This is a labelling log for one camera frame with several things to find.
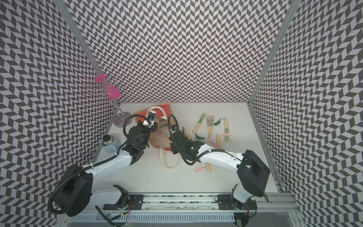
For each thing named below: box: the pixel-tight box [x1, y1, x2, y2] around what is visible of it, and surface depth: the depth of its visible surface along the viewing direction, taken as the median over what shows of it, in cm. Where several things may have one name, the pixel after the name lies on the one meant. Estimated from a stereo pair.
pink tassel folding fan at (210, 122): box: [206, 114, 216, 139], surface depth 107 cm
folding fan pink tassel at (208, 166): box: [194, 162, 212, 173], surface depth 86 cm
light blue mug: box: [99, 134, 121, 154], surface depth 88 cm
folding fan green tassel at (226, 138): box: [213, 117, 230, 142], surface depth 104 cm
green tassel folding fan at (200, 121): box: [191, 113, 208, 141], surface depth 107 cm
